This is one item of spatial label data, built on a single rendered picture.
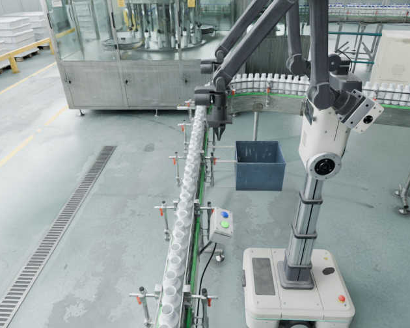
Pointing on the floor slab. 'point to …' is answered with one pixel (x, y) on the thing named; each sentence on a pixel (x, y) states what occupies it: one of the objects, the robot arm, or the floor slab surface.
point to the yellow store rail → (17, 54)
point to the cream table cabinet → (399, 59)
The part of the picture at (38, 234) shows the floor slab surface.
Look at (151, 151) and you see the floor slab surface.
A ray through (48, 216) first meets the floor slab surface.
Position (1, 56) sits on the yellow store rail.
